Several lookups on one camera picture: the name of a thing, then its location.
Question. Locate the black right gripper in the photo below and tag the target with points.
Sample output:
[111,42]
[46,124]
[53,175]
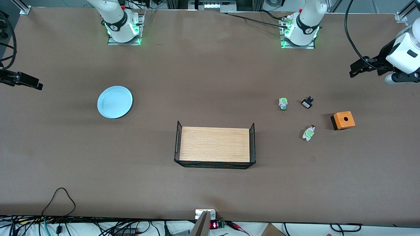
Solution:
[10,77]

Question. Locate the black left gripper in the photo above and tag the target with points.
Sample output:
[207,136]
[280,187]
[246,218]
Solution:
[380,60]

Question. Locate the light blue round plate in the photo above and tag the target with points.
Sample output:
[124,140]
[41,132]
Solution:
[115,102]

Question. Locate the red push button switch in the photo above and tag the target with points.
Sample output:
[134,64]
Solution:
[308,133]

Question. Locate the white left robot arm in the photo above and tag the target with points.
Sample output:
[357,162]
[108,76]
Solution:
[306,19]

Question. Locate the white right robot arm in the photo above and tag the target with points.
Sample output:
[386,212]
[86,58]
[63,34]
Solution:
[115,19]

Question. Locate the black square white-faced button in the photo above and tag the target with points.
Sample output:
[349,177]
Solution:
[306,104]

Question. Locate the aluminium corner profile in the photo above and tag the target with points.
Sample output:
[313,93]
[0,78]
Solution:
[402,16]

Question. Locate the brown cardboard piece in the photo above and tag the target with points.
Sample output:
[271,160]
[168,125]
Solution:
[272,231]

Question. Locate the red black clip leads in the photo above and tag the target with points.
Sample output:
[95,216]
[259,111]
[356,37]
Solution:
[236,225]

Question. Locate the red digit display module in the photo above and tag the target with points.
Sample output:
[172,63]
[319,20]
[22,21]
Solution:
[214,225]

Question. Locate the gray metal beam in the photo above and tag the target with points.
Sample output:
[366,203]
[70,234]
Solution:
[200,227]

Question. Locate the orange button enclosure box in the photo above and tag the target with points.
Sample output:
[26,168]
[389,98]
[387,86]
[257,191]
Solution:
[344,120]

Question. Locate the silver corner bracket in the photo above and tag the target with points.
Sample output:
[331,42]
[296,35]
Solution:
[25,9]

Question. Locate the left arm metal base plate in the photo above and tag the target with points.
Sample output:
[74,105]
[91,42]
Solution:
[295,47]

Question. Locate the green push button switch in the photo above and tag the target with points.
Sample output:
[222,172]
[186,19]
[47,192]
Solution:
[283,103]

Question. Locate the metal frame with lights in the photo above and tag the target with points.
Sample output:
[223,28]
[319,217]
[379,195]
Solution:
[211,5]

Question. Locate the small silver metal bracket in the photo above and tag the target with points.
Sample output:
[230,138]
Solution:
[198,214]

